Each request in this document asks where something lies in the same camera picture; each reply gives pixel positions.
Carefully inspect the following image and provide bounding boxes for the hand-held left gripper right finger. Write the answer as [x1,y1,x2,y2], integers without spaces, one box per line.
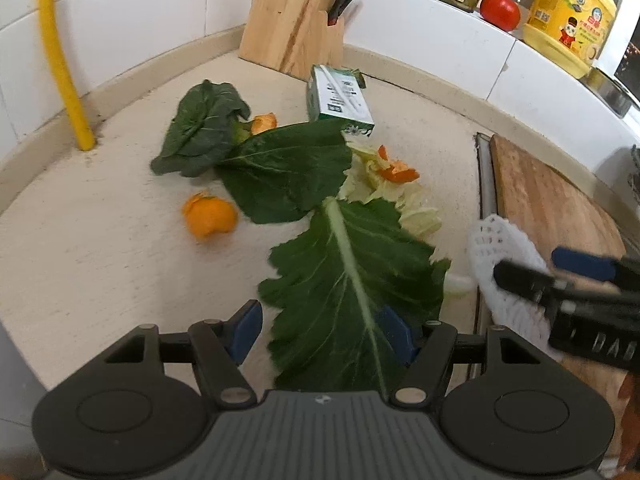
[376,306,548,407]

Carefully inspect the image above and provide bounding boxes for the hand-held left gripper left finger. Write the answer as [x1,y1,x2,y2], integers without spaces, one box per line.
[102,300,264,407]

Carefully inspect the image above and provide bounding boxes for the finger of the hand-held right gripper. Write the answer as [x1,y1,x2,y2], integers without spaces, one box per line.
[493,260,640,311]
[551,246,640,291]

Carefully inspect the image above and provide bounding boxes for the white foam fruit net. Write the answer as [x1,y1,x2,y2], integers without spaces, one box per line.
[466,213,566,356]

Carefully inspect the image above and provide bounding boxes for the white stemmed big green leaf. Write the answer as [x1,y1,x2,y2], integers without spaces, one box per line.
[257,196,452,392]

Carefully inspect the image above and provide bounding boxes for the large orange peel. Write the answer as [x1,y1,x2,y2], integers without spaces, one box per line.
[181,191,239,241]

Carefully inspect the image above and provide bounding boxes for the large pale cabbage leaf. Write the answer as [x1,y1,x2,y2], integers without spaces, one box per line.
[337,142,443,241]

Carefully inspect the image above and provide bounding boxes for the red pepper scraps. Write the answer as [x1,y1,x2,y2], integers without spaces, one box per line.
[376,145,421,183]

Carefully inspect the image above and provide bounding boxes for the curled dark green leaf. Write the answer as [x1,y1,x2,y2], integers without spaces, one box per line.
[150,80,252,178]

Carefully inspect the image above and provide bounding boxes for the person's right forearm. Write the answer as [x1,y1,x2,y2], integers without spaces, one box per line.
[617,372,640,468]

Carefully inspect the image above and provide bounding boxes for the wooden cutting board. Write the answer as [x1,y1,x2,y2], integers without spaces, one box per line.
[490,135,640,461]

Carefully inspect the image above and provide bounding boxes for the metal counter trim strip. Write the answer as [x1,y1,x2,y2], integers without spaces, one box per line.
[475,132,498,381]

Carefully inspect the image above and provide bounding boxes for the metal dish rack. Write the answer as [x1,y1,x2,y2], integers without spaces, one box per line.
[627,144,640,197]

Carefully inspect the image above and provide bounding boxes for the flat dark green leaf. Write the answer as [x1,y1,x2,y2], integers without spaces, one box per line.
[215,120,353,225]

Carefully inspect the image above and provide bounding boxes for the small metal container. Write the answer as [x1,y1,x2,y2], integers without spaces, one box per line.
[582,65,640,118]

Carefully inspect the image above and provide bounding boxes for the small orange peel piece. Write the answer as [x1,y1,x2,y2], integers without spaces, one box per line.
[247,112,278,136]

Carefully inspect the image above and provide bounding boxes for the green carton box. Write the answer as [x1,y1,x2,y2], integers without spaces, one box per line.
[306,64,376,138]

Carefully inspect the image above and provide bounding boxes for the yellow detergent bottle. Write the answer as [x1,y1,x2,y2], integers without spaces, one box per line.
[522,0,626,80]

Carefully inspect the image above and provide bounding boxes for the red tomato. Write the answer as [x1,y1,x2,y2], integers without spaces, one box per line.
[480,0,522,32]

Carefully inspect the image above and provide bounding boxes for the yellow pipe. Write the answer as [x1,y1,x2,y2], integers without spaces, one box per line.
[37,0,97,152]

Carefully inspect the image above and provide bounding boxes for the wooden knife block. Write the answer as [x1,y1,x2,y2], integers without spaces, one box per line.
[238,0,356,82]

